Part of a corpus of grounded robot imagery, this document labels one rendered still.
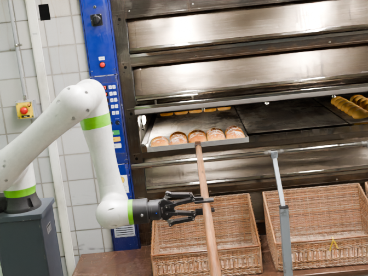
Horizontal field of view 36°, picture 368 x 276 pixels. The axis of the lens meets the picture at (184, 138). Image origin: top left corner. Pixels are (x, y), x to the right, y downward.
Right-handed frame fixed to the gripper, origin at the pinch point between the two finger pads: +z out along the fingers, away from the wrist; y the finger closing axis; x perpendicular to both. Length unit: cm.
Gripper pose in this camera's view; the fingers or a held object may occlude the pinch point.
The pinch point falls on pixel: (204, 205)
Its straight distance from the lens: 212.1
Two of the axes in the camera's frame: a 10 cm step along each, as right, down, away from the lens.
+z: 10.0, -0.9, -0.1
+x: 0.1, 2.1, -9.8
